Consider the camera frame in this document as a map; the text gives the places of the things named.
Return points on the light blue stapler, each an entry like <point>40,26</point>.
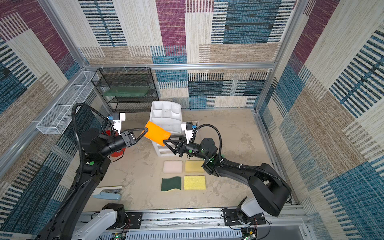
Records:
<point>108,193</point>

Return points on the white plastic drawer organizer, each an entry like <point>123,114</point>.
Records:
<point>167,115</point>

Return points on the pale yellow cellulose sponge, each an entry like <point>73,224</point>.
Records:
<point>194,183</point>

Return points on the dark green scouring sponge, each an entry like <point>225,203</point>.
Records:
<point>174,183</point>

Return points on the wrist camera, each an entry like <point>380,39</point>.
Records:
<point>189,129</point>
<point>117,119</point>

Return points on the green board on shelf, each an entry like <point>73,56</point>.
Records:
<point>126,92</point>

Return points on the pink sponge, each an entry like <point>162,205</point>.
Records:
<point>173,167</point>

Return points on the aluminium front rail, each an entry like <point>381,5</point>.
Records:
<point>196,224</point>

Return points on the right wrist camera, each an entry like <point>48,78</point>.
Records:
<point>189,129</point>

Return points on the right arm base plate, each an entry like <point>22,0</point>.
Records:
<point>232,217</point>

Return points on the white wire mesh basket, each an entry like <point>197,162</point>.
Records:
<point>58,117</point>

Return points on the black wire mesh shelf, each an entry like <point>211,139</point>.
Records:
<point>107,78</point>

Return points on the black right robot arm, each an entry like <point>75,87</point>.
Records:
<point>270,191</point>

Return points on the red pen cup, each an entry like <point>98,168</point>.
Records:
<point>118,153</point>

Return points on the orange sponge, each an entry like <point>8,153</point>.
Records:
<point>156,133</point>

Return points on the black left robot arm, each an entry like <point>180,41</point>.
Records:
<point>94,148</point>

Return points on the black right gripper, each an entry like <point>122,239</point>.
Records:
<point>181,146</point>

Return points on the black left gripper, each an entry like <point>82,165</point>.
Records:
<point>129,140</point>

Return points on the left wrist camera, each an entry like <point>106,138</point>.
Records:
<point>117,119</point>

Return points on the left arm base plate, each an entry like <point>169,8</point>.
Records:
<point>133,221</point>

